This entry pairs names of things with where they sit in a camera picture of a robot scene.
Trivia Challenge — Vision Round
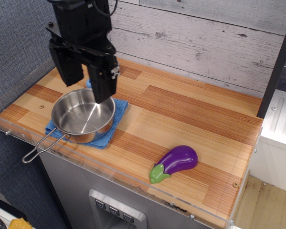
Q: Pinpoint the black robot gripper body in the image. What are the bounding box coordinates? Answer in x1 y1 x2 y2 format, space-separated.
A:
47 3 116 65

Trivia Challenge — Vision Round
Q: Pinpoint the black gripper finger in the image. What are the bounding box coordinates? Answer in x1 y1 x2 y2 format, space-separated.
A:
87 56 120 104
49 46 84 86

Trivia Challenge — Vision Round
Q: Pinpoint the stainless steel pot with handle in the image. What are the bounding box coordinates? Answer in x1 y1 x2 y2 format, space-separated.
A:
22 88 116 164

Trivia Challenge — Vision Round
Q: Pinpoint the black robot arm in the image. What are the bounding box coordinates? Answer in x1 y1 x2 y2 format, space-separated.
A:
46 0 120 104

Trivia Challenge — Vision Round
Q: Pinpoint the blue folded napkin cloth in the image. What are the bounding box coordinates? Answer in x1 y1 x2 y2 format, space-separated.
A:
45 98 128 149

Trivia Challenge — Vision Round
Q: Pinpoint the clear acrylic table guard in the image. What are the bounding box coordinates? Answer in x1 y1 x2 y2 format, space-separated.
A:
0 57 263 229

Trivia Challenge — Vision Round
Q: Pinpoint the purple toy eggplant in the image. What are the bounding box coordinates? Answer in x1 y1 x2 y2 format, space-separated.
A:
149 146 198 184

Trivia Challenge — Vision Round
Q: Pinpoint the grey toy fridge cabinet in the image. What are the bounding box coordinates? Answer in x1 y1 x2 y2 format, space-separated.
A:
40 152 207 229

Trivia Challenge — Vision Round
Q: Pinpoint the yellow and black object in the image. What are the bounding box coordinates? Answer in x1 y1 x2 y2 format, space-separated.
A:
0 218 33 229

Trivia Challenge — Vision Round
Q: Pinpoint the white ribbed toy sink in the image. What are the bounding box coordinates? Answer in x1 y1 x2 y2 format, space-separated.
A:
249 90 286 190

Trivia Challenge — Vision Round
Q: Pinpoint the blue handled grey scoop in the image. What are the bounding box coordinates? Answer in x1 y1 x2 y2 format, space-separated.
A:
85 79 92 88

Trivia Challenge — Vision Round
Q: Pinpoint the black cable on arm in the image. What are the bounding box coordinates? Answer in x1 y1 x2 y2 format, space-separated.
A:
89 0 119 17

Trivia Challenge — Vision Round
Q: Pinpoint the black vertical post right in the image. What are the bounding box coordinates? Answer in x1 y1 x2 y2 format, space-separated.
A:
256 34 286 118

